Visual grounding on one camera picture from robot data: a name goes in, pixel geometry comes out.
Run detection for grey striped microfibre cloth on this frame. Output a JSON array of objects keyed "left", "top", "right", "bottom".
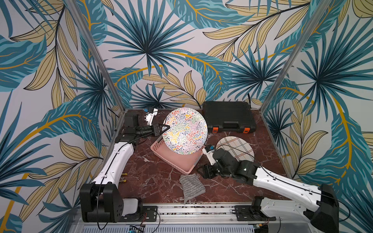
[{"left": 179, "top": 174, "right": 206, "bottom": 204}]

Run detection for white plate with coloured stripes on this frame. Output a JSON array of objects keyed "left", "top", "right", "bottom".
[{"left": 216, "top": 136, "right": 255, "bottom": 162}]

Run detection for white plate with colourful squiggles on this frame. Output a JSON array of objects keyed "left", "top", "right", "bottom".
[{"left": 162, "top": 107, "right": 208, "bottom": 155}]

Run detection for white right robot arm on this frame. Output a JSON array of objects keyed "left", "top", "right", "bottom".
[{"left": 200, "top": 149, "right": 339, "bottom": 233}]

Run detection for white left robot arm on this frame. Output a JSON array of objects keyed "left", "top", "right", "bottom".
[{"left": 79, "top": 108, "right": 170, "bottom": 224}]

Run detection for pink perforated plastic basket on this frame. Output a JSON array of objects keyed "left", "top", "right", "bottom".
[{"left": 150, "top": 136, "right": 203, "bottom": 175}]

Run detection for black plastic tool case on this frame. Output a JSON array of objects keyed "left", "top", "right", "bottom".
[{"left": 203, "top": 101, "right": 257, "bottom": 134}]

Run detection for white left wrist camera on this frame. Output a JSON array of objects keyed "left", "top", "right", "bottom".
[{"left": 144, "top": 108, "right": 158, "bottom": 126}]

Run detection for yellow handled pliers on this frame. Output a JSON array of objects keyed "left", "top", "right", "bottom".
[{"left": 119, "top": 173, "right": 128, "bottom": 183}]

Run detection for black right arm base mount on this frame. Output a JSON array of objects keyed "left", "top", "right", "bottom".
[{"left": 232, "top": 196, "right": 276, "bottom": 223}]

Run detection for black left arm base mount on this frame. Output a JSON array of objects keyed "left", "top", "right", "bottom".
[{"left": 124, "top": 205, "right": 159, "bottom": 222}]

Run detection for aluminium corner post left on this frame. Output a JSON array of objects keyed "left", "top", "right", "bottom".
[{"left": 66, "top": 0, "right": 125, "bottom": 114}]

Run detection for aluminium corner post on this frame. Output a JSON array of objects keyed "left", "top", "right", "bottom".
[
  {"left": 66, "top": 0, "right": 125, "bottom": 114},
  {"left": 260, "top": 0, "right": 332, "bottom": 113}
]

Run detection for aluminium corner post right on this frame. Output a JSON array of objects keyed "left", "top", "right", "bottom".
[{"left": 260, "top": 0, "right": 332, "bottom": 113}]

